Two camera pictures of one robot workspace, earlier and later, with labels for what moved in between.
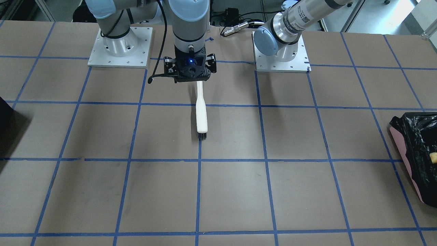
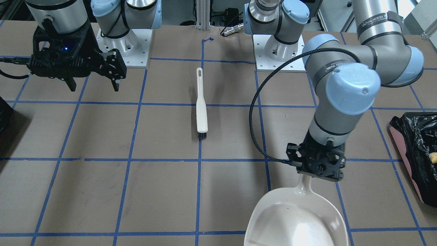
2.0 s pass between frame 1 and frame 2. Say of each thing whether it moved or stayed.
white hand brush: stayed
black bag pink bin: stayed
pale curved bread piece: stayed
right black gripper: moved
